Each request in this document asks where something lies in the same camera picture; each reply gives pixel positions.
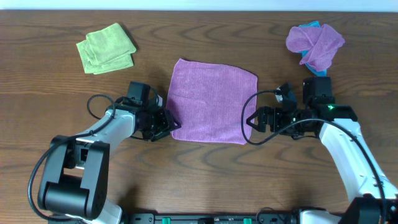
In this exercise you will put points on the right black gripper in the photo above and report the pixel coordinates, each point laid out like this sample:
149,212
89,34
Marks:
262,126

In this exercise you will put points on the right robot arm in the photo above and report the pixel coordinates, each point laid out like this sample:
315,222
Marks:
372,197

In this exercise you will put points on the folded green cloth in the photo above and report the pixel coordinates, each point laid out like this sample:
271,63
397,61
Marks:
106,50

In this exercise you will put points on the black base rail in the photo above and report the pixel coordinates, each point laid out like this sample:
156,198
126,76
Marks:
265,215

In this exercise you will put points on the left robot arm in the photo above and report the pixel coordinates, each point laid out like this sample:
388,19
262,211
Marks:
74,183

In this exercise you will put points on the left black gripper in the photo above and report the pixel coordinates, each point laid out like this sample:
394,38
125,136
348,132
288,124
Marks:
163,121

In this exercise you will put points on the purple microfiber cloth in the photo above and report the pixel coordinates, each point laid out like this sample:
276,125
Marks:
209,101

